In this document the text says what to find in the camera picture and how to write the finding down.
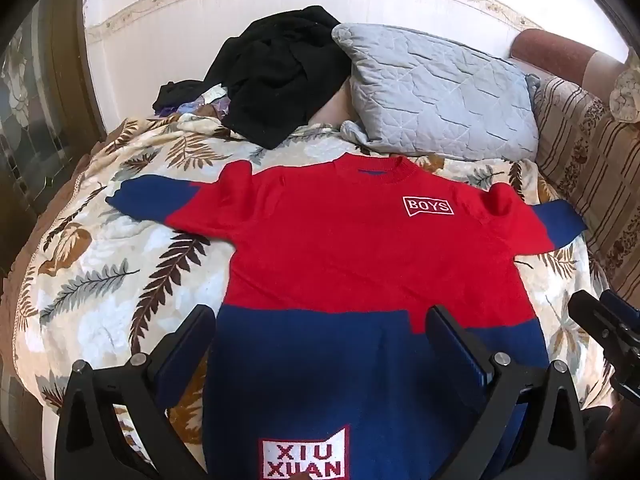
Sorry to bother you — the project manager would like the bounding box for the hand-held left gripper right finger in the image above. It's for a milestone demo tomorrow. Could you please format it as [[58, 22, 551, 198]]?
[[425, 304, 588, 480]]

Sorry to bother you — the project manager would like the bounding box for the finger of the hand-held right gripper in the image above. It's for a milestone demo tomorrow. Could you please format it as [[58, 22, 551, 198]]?
[[568, 289, 632, 357]]

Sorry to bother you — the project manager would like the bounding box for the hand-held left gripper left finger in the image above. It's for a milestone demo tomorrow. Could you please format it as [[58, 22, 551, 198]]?
[[54, 304, 217, 480]]

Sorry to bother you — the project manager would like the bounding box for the red and blue sweater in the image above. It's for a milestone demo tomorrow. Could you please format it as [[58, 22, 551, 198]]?
[[106, 154, 588, 480]]

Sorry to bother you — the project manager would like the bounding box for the black clothes pile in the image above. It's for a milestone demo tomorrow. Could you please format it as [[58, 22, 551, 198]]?
[[202, 5, 353, 150]]

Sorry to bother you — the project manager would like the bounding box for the leaf print blanket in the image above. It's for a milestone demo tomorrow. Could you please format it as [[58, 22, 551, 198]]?
[[12, 114, 616, 480]]

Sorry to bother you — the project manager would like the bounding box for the striped floral sofa back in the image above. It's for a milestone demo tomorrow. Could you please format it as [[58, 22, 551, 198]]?
[[530, 75, 640, 306]]

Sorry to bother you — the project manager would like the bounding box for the white lace cloth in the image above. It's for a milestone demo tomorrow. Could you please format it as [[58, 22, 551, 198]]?
[[607, 67, 640, 123]]

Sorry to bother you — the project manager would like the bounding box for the purple patterned cloth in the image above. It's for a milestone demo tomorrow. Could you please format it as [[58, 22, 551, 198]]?
[[170, 87, 236, 122]]

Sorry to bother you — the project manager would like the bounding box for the grey quilted pillow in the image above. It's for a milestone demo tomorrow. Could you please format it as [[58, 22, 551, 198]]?
[[331, 22, 542, 157]]

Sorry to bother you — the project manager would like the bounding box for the small dark cloth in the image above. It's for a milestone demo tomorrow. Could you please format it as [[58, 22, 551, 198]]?
[[152, 79, 216, 117]]

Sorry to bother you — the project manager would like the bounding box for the pink brown cushion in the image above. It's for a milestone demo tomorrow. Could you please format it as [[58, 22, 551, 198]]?
[[510, 28, 631, 106]]

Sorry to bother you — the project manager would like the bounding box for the peach pillow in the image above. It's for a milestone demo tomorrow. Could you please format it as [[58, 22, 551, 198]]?
[[307, 80, 362, 126]]

